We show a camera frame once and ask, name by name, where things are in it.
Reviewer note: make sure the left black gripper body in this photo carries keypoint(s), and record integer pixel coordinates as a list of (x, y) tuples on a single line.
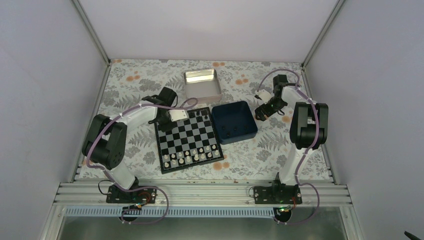
[(163, 126)]

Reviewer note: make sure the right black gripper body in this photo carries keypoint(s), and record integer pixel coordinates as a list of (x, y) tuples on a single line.
[(278, 104)]

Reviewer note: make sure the dark blue piece box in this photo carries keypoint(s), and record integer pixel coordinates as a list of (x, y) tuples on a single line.
[(234, 122)]

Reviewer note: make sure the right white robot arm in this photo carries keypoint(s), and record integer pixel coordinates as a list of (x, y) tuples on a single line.
[(308, 129)]

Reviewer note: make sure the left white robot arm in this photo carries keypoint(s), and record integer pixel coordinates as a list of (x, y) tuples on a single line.
[(105, 143)]

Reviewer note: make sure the black grey chess board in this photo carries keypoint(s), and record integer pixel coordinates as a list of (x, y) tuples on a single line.
[(193, 136)]

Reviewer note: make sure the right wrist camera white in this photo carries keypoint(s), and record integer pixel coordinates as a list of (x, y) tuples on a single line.
[(263, 95)]

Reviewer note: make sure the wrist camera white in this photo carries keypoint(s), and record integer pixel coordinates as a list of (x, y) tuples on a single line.
[(178, 115), (263, 95)]

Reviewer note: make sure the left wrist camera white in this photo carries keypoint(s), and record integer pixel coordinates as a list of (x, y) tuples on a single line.
[(178, 115)]

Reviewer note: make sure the aluminium corner post left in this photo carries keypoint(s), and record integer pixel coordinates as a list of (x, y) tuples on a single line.
[(91, 31)]

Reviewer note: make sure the aluminium corner post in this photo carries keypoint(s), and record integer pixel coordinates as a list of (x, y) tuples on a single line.
[(91, 31), (328, 23)]

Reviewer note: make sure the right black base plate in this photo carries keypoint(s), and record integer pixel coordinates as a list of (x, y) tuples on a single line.
[(265, 195)]

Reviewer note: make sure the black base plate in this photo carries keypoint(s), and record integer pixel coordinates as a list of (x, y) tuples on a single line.
[(140, 197), (265, 195)]

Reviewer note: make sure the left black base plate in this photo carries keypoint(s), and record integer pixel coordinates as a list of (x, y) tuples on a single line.
[(140, 197)]

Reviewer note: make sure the aluminium corner post right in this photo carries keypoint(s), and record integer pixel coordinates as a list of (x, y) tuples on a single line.
[(328, 23)]

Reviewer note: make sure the aluminium front rail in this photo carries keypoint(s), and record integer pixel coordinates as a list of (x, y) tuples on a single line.
[(200, 195)]

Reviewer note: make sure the white slotted cable duct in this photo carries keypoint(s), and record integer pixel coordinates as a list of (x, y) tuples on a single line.
[(173, 212)]

